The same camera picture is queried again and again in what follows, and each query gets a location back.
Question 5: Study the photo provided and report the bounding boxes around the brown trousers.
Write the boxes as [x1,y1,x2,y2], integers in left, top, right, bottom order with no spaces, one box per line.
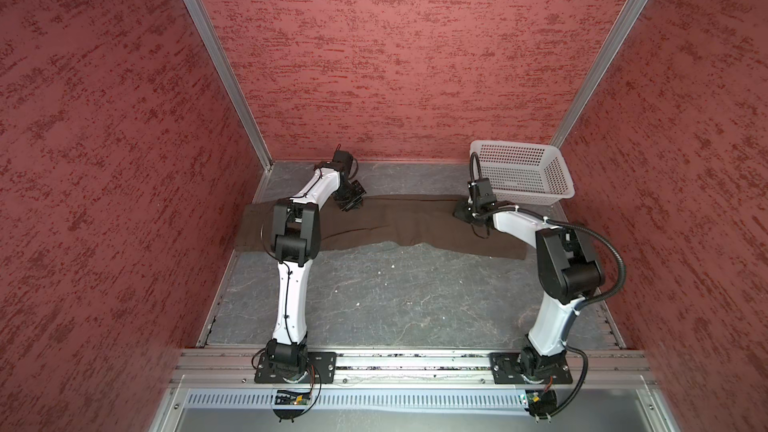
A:
[233,194,530,262]

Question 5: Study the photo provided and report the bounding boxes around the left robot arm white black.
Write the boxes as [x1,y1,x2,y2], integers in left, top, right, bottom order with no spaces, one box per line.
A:
[265,151,365,383]

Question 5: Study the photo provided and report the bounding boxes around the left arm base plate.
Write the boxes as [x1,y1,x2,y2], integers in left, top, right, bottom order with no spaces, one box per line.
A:
[251,351,338,385]

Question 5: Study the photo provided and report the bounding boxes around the white plastic basket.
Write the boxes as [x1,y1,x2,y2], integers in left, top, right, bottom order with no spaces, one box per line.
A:
[470,140,575,206]

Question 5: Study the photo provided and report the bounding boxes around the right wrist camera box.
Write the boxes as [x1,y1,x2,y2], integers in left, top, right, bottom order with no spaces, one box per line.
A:
[468,178,497,209]

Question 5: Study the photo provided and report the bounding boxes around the right aluminium corner post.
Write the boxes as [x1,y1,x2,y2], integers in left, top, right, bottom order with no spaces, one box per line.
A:
[550,0,649,148]

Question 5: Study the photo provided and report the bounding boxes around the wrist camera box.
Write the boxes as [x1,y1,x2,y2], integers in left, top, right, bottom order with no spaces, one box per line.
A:
[329,149,359,181]
[468,178,497,209]

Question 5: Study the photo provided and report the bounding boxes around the aluminium front rail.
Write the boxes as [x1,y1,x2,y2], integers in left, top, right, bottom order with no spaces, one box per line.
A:
[171,347,658,389]

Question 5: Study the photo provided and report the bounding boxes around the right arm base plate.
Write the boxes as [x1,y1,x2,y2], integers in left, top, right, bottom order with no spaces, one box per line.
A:
[489,347,573,385]

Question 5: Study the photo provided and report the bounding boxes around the perforated white cable duct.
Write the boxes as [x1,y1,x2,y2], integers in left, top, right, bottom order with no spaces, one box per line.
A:
[184,388,528,415]

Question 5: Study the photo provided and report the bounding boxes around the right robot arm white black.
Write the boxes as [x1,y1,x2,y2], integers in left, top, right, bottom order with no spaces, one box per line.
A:
[453,199,604,383]

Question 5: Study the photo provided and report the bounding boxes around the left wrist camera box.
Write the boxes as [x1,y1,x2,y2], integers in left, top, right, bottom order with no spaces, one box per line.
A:
[329,149,359,181]

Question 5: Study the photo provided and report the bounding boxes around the left aluminium corner post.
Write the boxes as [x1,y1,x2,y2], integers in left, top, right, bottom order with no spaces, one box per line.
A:
[182,0,274,172]

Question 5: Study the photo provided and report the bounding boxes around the aluminium corner post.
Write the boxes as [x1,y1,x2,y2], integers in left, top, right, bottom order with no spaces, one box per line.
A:
[182,0,274,172]
[550,0,649,148]

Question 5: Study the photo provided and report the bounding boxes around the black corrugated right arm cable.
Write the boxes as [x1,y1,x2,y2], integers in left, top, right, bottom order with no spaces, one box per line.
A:
[467,151,628,313]

